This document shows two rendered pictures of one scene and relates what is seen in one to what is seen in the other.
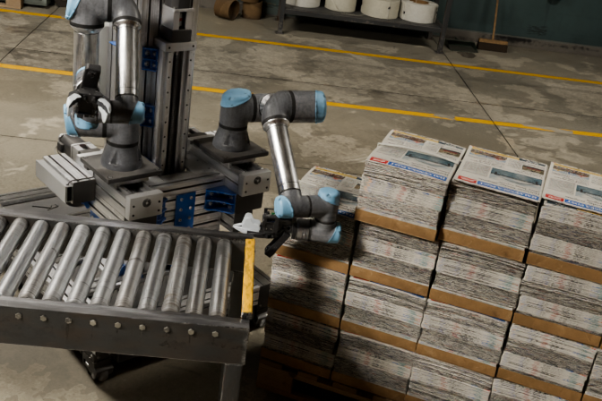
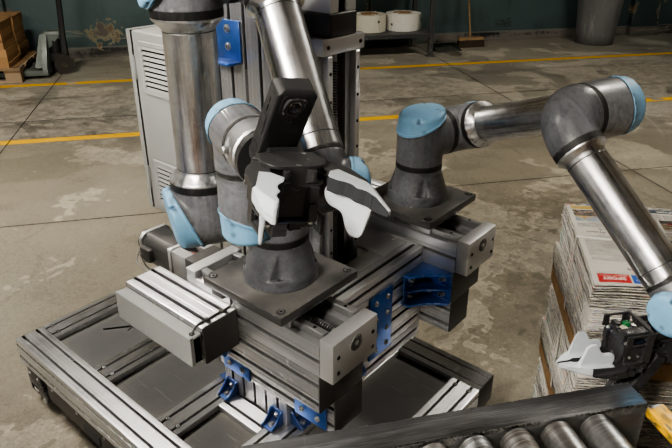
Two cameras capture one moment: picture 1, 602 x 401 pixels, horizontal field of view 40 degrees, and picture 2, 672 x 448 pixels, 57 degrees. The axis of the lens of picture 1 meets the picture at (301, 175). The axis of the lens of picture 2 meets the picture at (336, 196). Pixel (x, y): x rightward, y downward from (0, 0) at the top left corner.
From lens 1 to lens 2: 1.93 m
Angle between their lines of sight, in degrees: 7
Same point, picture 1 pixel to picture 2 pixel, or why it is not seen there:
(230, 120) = (422, 157)
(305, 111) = (622, 115)
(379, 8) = (369, 24)
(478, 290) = not seen: outside the picture
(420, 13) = (407, 22)
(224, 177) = (423, 249)
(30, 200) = (97, 320)
